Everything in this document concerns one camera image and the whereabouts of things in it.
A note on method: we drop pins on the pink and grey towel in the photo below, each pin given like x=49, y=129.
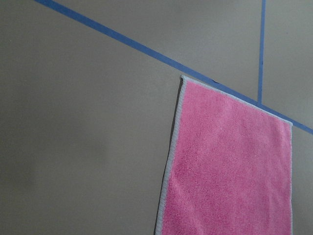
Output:
x=228, y=170

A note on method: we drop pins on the blue tape line lengthwise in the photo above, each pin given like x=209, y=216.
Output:
x=168, y=61

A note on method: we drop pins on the blue tape line crosswise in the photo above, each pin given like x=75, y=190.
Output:
x=261, y=53

